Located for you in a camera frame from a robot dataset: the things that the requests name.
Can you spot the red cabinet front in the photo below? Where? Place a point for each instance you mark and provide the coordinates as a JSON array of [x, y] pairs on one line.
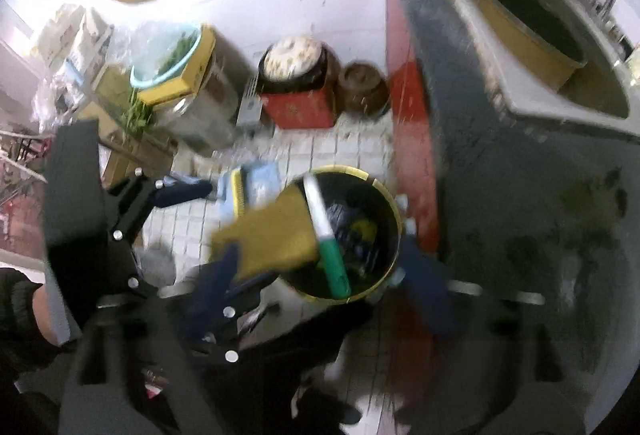
[[410, 90]]

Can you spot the dark jar with white lid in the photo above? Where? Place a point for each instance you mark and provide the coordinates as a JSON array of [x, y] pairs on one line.
[[292, 65]]

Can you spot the grey plastic dustpan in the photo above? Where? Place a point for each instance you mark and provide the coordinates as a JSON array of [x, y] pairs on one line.
[[247, 110]]

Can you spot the white boxes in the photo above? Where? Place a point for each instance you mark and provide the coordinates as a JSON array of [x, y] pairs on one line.
[[70, 35]]

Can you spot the bowl on yellow box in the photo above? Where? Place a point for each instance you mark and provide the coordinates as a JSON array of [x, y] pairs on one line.
[[192, 72]]

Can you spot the red box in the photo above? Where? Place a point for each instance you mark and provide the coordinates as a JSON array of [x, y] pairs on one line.
[[297, 110]]

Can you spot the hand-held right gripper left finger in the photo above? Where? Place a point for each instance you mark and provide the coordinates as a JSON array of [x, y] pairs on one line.
[[202, 310]]

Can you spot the yellow crumpled wrapper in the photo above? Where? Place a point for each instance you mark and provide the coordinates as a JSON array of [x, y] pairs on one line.
[[362, 230]]

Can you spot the light blue basin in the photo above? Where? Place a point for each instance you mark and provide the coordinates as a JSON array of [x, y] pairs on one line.
[[142, 77]]

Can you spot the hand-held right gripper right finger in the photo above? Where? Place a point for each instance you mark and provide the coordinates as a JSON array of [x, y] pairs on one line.
[[425, 285]]

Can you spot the person's black shoe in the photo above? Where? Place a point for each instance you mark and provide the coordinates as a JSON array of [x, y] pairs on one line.
[[325, 410]]

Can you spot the clear plastic bag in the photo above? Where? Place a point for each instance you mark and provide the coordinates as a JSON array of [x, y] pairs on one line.
[[120, 45]]

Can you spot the steel sink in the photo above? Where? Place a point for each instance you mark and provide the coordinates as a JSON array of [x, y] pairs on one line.
[[525, 107]]

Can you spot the yellow-rimmed trash bin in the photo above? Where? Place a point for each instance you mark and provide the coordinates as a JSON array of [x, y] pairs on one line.
[[380, 215]]

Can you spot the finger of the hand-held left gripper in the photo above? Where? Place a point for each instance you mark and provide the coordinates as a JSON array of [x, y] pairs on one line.
[[180, 193], [231, 332]]

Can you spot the brown clay pot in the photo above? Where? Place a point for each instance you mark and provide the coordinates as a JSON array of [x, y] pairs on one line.
[[362, 87]]

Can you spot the large glass jar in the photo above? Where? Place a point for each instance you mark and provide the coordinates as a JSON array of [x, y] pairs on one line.
[[200, 120]]

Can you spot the green leafy vegetables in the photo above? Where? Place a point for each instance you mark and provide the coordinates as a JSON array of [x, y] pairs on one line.
[[137, 112]]

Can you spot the yellow basin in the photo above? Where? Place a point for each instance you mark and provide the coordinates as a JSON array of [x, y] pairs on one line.
[[520, 45]]

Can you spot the brown cardboard piece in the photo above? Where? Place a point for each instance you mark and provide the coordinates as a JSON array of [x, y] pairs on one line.
[[270, 235]]

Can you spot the brown cardboard box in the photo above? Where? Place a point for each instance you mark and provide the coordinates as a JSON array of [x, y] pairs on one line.
[[145, 160]]

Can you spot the person's left forearm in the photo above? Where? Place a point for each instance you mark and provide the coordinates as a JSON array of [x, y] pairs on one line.
[[17, 310]]

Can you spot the white and green tube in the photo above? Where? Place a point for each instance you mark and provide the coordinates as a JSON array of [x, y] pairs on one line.
[[330, 250]]

